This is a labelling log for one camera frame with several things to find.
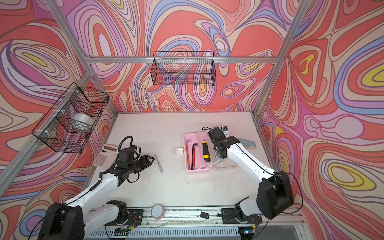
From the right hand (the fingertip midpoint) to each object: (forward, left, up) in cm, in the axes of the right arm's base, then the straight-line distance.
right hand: (230, 150), depth 83 cm
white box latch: (+4, +30, -7) cm, 31 cm away
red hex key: (+10, +20, -12) cm, 25 cm away
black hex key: (+4, +22, -12) cm, 25 cm away
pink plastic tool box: (+2, +18, -5) cm, 19 cm away
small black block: (-29, +16, -14) cm, 36 cm away
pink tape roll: (-28, +39, -8) cm, 49 cm away
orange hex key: (+7, +25, -10) cm, 28 cm away
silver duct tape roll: (+9, +76, +20) cm, 79 cm away
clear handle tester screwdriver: (-3, +42, -12) cm, 44 cm away
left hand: (-1, +45, -6) cm, 45 cm away
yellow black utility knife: (+2, +14, -5) cm, 15 cm away
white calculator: (+4, +76, -10) cm, 77 cm away
